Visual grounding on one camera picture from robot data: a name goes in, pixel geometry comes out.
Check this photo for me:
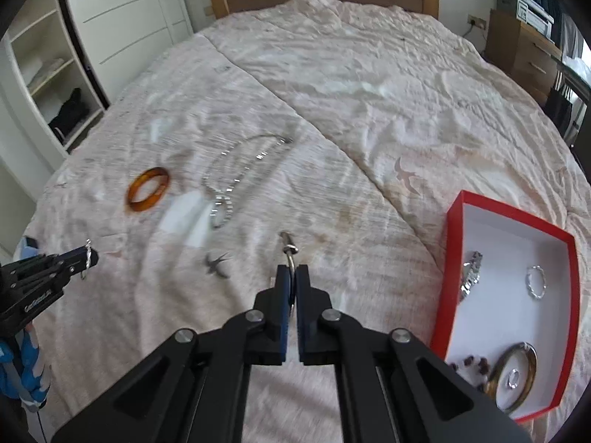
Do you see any white wardrobe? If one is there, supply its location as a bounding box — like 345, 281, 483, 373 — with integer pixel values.
1, 0, 193, 253

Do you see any blue charger plug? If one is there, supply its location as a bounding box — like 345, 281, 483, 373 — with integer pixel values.
14, 236, 40, 261

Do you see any white printer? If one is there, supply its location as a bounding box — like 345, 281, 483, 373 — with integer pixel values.
496, 0, 554, 40

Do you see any silver bangle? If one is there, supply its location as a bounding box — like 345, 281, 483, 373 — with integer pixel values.
280, 231, 298, 311

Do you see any wooden dresser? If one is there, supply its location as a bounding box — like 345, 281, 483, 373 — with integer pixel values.
484, 9, 562, 107

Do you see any pearl chain necklace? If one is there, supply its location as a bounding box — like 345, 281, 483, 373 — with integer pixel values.
201, 134, 295, 229

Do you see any amber bangle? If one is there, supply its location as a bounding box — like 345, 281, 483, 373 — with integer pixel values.
125, 167, 170, 212

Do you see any dark horn bangle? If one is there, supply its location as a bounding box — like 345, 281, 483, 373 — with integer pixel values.
484, 342, 538, 415

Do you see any red jewelry box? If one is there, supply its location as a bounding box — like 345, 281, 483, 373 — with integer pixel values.
430, 190, 580, 422

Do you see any beaded bracelet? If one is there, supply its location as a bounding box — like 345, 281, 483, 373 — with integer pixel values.
450, 354, 493, 393

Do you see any blue gloved left hand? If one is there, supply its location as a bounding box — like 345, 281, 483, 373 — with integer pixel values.
1, 323, 51, 413

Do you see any twisted silver ring bracelet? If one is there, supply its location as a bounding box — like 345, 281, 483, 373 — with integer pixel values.
80, 238, 93, 281

